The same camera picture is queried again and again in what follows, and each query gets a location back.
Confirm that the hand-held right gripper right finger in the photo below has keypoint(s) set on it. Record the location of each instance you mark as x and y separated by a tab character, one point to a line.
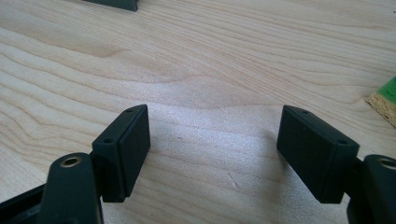
314	154

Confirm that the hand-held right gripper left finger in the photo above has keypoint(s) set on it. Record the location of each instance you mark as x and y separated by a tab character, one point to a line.
120	155

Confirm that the green and yellow sponge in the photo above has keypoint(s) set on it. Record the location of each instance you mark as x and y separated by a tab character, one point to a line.
385	101

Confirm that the black flat object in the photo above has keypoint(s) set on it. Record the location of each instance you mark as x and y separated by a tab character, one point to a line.
115	4

